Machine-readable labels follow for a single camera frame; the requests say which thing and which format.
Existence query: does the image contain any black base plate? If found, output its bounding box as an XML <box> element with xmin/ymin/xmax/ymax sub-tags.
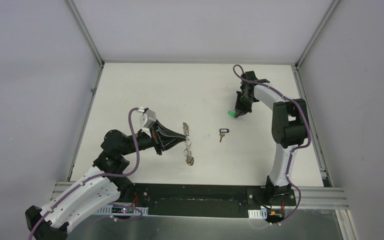
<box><xmin>117</xmin><ymin>183</ymin><xmax>297</xmax><ymax>218</ymax></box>

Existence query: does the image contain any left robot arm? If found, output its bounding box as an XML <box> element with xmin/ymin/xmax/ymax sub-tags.
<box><xmin>25</xmin><ymin>121</ymin><xmax>186</xmax><ymax>240</ymax></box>

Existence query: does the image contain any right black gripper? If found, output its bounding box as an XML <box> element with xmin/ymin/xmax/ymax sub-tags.
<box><xmin>235</xmin><ymin>91</ymin><xmax>257</xmax><ymax>118</ymax></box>

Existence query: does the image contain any metal disc with keyrings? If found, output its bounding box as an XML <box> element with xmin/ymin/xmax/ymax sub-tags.
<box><xmin>182</xmin><ymin>122</ymin><xmax>195</xmax><ymax>165</ymax></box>

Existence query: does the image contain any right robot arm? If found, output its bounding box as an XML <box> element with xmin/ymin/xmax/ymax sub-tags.
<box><xmin>233</xmin><ymin>71</ymin><xmax>311</xmax><ymax>205</ymax></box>

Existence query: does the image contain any yellow key tag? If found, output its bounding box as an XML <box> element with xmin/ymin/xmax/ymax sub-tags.
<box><xmin>187</xmin><ymin>159</ymin><xmax>195</xmax><ymax>166</ymax></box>

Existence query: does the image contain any black tag key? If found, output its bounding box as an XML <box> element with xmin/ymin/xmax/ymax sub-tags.
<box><xmin>219</xmin><ymin>128</ymin><xmax>230</xmax><ymax>143</ymax></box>

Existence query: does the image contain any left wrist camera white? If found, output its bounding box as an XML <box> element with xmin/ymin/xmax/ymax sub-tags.
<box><xmin>136</xmin><ymin>107</ymin><xmax>157</xmax><ymax>137</ymax></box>

